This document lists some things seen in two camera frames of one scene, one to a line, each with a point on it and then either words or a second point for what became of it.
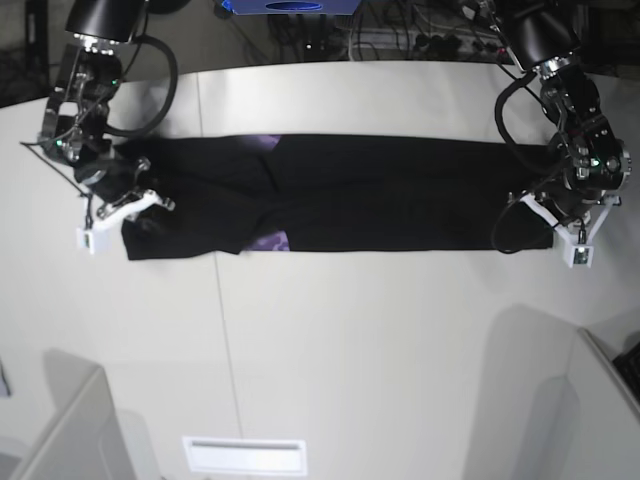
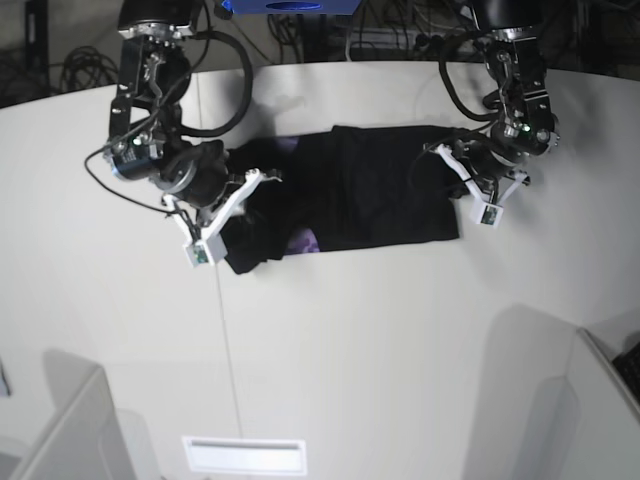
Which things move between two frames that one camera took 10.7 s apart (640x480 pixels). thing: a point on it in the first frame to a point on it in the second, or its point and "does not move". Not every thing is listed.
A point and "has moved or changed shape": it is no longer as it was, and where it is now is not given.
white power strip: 424,41 does not move
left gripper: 114,176 to 200,174
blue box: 290,7 does not move
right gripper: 570,205 to 489,169
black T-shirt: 222,195 has moved or changed shape
